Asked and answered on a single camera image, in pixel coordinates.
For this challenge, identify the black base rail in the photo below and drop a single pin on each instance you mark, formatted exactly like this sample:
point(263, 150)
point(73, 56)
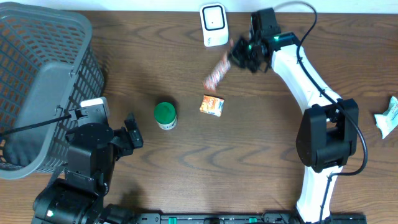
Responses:
point(268, 217)

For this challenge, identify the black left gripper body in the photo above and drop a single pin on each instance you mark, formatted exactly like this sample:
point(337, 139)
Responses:
point(122, 139)

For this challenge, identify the orange snack packet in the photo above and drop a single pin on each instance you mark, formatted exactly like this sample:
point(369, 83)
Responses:
point(212, 105)

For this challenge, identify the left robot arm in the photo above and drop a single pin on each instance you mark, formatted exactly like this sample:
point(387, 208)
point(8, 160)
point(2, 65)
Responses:
point(76, 190)

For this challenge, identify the grey plastic mesh basket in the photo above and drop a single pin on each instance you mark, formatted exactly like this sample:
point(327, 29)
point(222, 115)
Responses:
point(47, 69)

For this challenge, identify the teal white tissue pack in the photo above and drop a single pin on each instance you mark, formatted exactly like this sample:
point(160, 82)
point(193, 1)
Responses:
point(387, 121)

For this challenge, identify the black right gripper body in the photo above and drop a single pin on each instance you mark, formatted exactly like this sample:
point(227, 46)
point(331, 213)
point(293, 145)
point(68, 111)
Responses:
point(244, 54)

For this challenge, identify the red chocolate bar wrapper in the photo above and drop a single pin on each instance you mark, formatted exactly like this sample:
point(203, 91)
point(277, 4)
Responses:
point(218, 73)

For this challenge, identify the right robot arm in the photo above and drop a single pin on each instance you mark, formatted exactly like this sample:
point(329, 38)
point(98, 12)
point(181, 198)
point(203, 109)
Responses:
point(327, 134)

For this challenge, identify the green lid white jar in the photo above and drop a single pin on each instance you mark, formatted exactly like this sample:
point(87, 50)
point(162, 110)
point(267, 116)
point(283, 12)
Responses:
point(165, 115)

